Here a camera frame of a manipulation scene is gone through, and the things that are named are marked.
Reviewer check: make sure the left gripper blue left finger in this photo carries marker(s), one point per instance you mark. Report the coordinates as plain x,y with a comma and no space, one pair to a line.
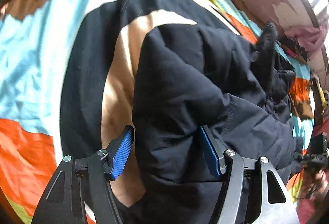
62,200

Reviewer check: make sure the pink cloth by window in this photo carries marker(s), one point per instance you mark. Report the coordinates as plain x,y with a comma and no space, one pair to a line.
310,38

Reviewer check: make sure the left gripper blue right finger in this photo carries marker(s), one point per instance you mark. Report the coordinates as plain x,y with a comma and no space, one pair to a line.
268,198

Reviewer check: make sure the dark navy padded jacket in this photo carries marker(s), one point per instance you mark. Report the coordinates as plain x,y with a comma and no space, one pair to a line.
189,76

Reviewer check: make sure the colourful cartoon bed sheet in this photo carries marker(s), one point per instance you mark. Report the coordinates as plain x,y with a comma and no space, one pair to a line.
67,78

